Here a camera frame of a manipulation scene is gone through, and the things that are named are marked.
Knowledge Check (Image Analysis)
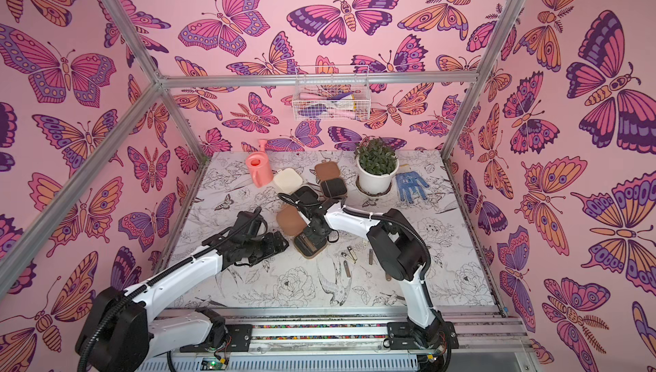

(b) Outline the dark brown clipper case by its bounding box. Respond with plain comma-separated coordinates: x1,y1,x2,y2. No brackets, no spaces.
314,161,348,199

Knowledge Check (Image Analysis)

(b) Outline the grey nail clipper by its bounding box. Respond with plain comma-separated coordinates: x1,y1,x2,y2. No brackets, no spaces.
343,260,352,278

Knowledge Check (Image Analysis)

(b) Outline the cream clipper case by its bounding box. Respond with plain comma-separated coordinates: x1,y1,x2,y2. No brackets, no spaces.
273,168,319,205

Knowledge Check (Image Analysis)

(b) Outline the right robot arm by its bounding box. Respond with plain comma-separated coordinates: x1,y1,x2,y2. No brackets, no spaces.
278,187,460,355

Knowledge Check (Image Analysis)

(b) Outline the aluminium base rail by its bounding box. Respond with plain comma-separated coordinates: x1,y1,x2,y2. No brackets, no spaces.
136,306,540,371

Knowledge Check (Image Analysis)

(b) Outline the white wire wall basket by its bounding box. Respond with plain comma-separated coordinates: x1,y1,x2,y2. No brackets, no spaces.
290,64,372,122

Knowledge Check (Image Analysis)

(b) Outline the blue gardening glove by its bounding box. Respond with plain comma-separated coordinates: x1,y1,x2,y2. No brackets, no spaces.
396,171,430,204

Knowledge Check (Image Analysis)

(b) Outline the gold nail clipper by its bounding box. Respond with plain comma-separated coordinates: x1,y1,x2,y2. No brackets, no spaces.
347,245,358,263

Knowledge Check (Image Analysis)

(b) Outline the plant saucer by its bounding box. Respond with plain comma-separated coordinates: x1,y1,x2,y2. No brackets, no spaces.
355,178,393,198

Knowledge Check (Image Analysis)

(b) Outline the white potted green plant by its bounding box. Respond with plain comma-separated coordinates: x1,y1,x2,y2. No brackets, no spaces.
355,138,399,192

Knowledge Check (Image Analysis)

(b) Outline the pink watering can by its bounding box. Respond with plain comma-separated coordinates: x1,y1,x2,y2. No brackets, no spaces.
245,139,273,188

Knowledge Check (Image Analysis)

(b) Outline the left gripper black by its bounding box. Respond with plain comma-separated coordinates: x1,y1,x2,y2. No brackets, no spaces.
243,231,290,264

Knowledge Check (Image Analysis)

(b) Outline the tan brown clipper case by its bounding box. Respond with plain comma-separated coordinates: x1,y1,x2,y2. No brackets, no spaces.
276,205,328,259

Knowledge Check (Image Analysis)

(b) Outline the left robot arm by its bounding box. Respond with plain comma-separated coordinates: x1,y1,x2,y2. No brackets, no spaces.
75,208,289,371

